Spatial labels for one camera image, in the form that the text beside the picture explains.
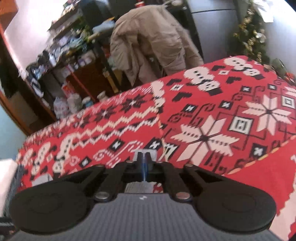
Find decorated christmas tree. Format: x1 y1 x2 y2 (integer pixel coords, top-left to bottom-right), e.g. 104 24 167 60
227 0 271 65

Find wooden door frame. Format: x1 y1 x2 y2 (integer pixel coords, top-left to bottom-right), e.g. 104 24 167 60
0 22 58 137

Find small red gift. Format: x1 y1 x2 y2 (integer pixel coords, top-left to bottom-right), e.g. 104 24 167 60
283 71 296 88

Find red patterned blanket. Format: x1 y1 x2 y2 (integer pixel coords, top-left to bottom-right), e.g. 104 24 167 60
16 55 296 241

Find beige padded jacket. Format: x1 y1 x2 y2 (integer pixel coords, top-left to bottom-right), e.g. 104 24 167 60
109 5 204 87

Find grey-blue knit cloth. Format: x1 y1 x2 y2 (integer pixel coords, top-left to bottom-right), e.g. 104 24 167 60
9 166 26 202

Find white cushion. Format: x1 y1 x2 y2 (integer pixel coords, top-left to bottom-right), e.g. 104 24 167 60
0 158 18 205

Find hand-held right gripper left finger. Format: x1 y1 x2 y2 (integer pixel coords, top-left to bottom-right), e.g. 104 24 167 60
61 152 145 202

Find white cloth bundle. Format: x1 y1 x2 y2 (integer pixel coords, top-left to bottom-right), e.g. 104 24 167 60
252 0 275 24

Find white plastic bags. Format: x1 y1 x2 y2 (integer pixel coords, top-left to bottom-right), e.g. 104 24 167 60
53 93 83 117

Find silver refrigerator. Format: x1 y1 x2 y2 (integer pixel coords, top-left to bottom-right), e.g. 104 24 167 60
187 0 242 65

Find yellow box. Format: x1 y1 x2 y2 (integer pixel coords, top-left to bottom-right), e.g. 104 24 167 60
102 69 122 93

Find grey knit sweater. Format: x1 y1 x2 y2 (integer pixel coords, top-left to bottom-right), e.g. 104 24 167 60
126 150 156 194

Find light blue cloth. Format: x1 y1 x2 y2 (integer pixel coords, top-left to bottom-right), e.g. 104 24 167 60
92 20 115 33

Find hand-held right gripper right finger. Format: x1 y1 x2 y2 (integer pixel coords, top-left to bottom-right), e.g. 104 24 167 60
144 152 224 201

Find red white box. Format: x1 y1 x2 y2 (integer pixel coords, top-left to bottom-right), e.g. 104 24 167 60
61 82 75 98

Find green striped gift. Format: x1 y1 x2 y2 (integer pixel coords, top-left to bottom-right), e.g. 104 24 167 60
269 58 287 77

